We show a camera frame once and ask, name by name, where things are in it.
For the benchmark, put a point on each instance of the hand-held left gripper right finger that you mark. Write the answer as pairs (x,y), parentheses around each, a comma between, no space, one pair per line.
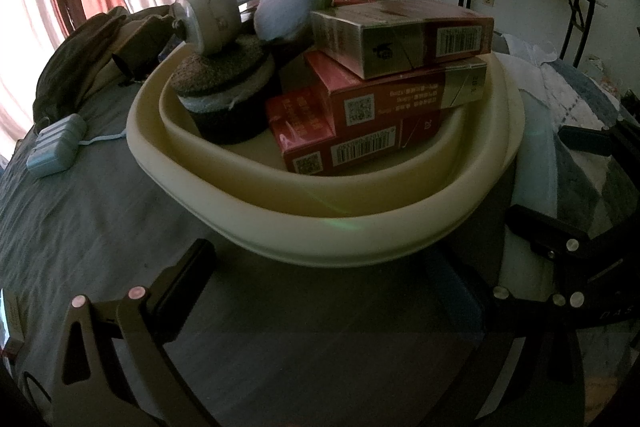
(452,277)

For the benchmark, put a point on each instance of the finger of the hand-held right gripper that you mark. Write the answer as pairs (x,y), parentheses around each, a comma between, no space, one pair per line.
(590,138)
(545,234)

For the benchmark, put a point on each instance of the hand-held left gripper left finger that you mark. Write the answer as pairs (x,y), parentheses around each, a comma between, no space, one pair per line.
(192,269)

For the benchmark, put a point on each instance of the cream plastic basin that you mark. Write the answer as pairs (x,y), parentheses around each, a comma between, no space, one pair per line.
(350,242)

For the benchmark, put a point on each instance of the gold and red box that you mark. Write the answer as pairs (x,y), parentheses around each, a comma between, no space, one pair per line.
(390,42)

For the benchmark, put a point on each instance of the round purple plush toy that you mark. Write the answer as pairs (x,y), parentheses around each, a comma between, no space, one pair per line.
(290,7)

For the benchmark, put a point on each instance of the checkered blanket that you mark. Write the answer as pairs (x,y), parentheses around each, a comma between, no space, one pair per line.
(570,94)

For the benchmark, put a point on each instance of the white cloth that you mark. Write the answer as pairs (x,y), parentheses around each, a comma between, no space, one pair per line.
(532,142)

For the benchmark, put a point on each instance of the teal ribbed case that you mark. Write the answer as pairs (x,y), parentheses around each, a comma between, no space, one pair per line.
(55,146)

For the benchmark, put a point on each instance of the olive green cloth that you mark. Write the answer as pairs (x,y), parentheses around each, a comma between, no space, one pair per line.
(85,57)

